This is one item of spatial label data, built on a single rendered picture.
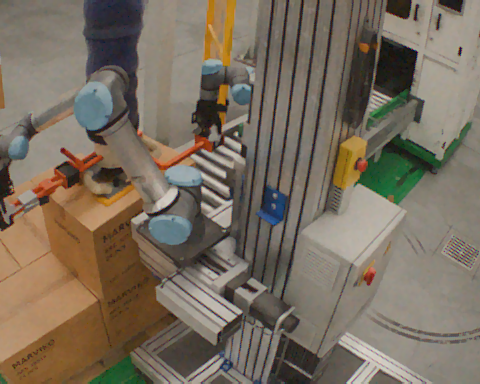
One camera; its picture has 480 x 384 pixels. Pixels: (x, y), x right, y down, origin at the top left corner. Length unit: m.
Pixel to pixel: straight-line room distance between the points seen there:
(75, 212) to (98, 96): 0.77
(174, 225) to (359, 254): 0.51
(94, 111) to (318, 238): 0.70
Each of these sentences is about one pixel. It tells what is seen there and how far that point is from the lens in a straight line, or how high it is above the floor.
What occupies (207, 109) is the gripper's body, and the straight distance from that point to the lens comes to 1.94.
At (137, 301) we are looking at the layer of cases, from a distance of 2.34.
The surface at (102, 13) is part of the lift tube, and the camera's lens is 1.68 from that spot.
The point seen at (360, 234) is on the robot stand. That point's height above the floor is 1.23.
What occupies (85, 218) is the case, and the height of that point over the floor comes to 0.94.
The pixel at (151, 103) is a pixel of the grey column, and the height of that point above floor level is 0.51.
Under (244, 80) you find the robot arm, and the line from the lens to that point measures 1.77.
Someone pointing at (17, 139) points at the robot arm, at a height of 1.41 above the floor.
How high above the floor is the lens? 2.16
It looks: 37 degrees down
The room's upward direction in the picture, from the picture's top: 6 degrees clockwise
